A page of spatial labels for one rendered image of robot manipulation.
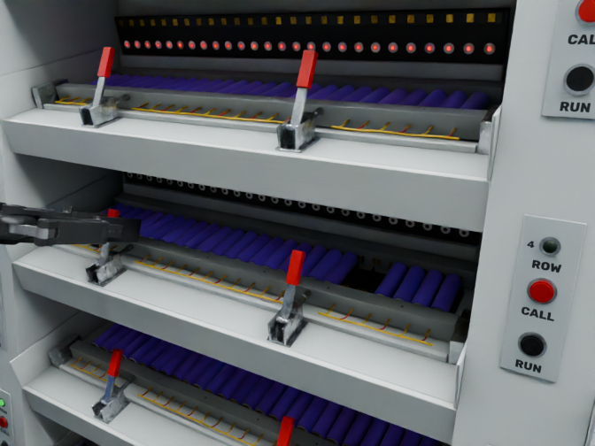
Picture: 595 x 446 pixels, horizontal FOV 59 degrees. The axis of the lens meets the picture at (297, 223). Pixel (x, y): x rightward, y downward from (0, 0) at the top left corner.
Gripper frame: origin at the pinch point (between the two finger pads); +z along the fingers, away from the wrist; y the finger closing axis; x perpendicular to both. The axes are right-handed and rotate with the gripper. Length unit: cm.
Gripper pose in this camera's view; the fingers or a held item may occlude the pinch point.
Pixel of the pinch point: (107, 226)
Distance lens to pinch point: 69.6
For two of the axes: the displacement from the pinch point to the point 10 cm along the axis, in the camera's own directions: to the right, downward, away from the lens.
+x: 1.7, -9.8, -0.4
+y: 8.7, 1.7, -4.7
